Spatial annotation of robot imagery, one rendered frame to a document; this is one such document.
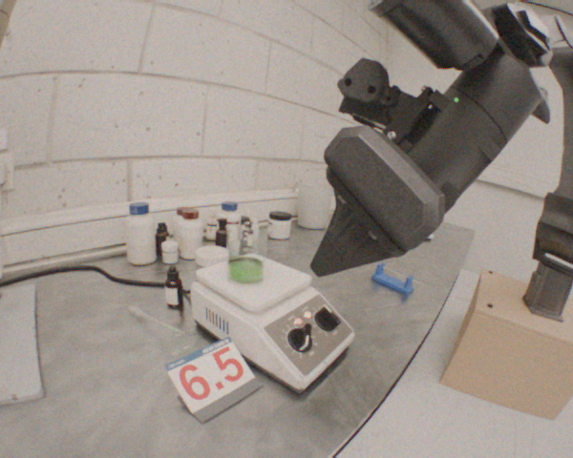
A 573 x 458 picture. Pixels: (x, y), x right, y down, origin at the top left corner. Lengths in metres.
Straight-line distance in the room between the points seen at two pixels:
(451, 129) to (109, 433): 0.37
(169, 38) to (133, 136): 0.29
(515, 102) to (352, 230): 0.14
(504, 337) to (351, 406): 0.19
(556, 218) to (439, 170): 0.23
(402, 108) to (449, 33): 0.07
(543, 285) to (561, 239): 0.07
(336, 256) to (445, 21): 0.15
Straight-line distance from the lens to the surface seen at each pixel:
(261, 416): 0.30
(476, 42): 0.17
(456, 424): 0.36
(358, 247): 0.16
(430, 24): 0.16
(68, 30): 0.78
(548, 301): 0.40
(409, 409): 0.35
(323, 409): 0.32
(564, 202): 0.37
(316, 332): 0.35
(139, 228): 0.60
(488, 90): 0.19
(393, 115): 0.19
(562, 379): 0.41
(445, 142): 0.18
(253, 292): 0.33
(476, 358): 0.37
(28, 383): 0.38
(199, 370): 0.31
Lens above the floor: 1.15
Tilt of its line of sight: 15 degrees down
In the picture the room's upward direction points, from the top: 5 degrees clockwise
